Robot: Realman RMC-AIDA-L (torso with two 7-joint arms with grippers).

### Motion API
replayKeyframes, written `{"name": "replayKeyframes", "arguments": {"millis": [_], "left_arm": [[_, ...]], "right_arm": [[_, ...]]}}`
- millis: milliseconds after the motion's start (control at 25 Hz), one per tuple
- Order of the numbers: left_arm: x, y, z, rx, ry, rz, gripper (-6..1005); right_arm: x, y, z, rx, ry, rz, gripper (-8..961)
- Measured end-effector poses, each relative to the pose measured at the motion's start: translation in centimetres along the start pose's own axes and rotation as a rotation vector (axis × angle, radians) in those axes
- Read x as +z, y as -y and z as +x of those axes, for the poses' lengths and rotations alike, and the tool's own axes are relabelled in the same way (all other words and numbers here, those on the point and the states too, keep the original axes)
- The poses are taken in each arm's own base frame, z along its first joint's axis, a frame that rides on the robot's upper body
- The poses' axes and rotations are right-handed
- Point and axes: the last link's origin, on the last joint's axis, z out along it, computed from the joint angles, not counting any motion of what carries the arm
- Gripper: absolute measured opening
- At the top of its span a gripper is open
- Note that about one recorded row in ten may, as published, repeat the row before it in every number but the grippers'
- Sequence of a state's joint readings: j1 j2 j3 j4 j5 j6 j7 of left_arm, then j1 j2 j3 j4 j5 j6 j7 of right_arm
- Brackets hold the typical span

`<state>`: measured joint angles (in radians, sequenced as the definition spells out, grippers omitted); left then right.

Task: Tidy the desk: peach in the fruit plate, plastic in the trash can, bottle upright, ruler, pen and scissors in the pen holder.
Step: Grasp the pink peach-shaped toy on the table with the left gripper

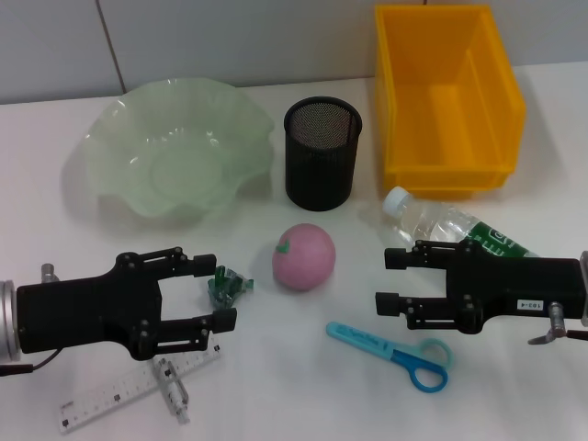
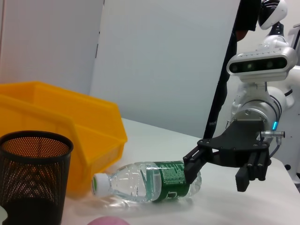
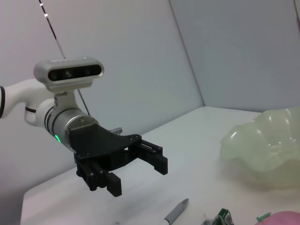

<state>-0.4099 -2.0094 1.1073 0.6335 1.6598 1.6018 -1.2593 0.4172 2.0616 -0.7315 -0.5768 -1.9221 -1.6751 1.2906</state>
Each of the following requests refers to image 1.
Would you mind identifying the yellow plastic bin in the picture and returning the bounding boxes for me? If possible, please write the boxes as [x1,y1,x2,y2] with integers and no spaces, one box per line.
[374,4,527,201]

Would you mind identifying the black mesh pen holder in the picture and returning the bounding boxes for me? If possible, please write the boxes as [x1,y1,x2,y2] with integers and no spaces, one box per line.
[283,95,364,212]

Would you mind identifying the green glass fruit plate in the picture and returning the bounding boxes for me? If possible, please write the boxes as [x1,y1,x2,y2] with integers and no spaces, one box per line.
[68,77,277,231]

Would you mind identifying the transparent plastic ruler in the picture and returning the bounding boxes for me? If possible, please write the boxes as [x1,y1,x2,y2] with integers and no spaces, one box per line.
[57,337,225,435]

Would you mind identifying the right gripper connector cable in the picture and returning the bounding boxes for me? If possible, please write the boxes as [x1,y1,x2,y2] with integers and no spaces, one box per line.
[527,300,588,345]

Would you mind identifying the pink toy peach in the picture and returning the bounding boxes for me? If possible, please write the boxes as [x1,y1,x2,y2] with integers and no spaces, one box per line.
[271,222,337,293]

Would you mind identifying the left gripper connector cable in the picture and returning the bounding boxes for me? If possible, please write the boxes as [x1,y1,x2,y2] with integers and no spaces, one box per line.
[0,263,61,379]

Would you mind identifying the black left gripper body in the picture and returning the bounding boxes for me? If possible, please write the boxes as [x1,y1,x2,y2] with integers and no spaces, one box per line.
[17,251,164,362]

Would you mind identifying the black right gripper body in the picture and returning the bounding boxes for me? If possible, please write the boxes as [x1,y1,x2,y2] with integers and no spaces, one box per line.
[445,241,588,333]

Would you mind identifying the green plastic wrapper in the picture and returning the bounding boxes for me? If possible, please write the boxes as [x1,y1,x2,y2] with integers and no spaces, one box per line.
[205,265,256,317]

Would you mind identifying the gripper connector cable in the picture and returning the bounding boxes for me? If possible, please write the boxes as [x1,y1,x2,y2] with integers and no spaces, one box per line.
[527,300,588,345]
[0,263,61,379]

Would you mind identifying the grey and white pen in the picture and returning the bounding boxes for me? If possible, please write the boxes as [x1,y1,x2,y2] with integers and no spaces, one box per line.
[149,357,192,426]

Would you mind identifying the blue scissors with sheath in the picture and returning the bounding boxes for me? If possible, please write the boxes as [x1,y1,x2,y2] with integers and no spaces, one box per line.
[325,321,456,394]

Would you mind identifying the clear green-label water bottle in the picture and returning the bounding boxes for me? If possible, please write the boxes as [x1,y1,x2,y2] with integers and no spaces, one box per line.
[382,186,543,261]

